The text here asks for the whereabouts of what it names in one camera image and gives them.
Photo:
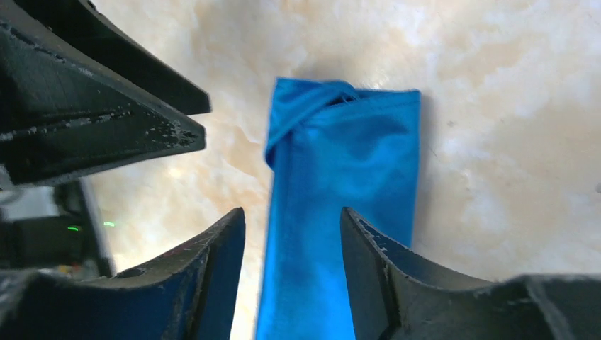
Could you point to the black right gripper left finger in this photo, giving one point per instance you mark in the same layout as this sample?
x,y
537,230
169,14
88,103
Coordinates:
x,y
188,292

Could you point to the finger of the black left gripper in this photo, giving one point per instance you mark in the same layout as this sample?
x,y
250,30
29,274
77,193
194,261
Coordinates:
x,y
65,116
90,32

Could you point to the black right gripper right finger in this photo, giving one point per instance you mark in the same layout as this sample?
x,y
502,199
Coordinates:
x,y
395,293

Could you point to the blue cloth napkin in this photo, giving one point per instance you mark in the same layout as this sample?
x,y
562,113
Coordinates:
x,y
330,146

